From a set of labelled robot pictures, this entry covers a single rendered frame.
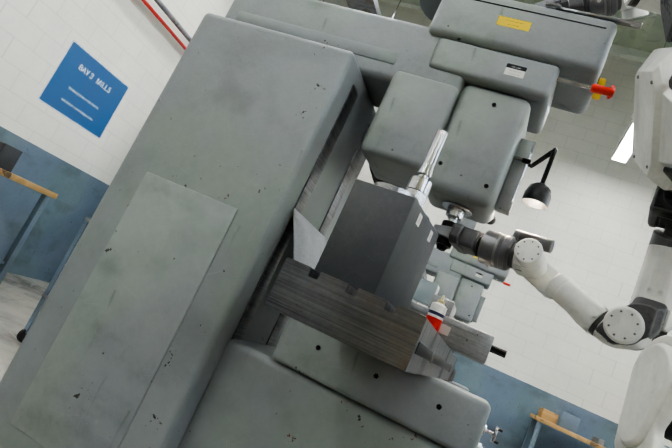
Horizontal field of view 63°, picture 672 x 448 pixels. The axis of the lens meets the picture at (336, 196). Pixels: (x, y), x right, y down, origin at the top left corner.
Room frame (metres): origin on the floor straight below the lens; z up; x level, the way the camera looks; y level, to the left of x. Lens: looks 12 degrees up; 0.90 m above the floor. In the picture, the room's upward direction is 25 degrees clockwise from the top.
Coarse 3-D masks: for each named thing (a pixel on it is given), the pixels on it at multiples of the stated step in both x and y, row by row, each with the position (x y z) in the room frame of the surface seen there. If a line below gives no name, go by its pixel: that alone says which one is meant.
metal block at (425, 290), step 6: (420, 282) 1.48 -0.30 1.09; (426, 282) 1.48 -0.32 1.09; (432, 282) 1.47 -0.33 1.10; (420, 288) 1.48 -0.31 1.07; (426, 288) 1.48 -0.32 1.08; (432, 288) 1.47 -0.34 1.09; (438, 288) 1.50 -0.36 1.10; (414, 294) 1.48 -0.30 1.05; (420, 294) 1.48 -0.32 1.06; (426, 294) 1.47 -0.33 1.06; (432, 294) 1.47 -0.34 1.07; (414, 300) 1.53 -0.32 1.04; (420, 300) 1.48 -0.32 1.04; (426, 300) 1.47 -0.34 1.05
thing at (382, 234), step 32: (352, 192) 0.96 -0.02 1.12; (384, 192) 0.94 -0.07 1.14; (352, 224) 0.95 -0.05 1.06; (384, 224) 0.93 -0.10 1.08; (416, 224) 0.96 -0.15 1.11; (352, 256) 0.94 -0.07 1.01; (384, 256) 0.92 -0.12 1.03; (416, 256) 1.03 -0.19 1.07; (384, 288) 0.94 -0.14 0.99; (416, 288) 1.10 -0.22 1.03
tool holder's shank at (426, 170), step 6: (438, 132) 1.07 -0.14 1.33; (444, 132) 1.07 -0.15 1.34; (438, 138) 1.07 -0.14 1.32; (444, 138) 1.07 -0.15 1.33; (432, 144) 1.07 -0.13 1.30; (438, 144) 1.07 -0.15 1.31; (432, 150) 1.07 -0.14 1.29; (438, 150) 1.07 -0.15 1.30; (426, 156) 1.08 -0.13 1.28; (432, 156) 1.07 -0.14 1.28; (438, 156) 1.08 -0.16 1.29; (426, 162) 1.07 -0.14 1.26; (432, 162) 1.07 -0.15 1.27; (420, 168) 1.07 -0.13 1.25; (426, 168) 1.07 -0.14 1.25; (432, 168) 1.07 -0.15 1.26; (420, 174) 1.07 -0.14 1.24; (426, 174) 1.07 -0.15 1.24
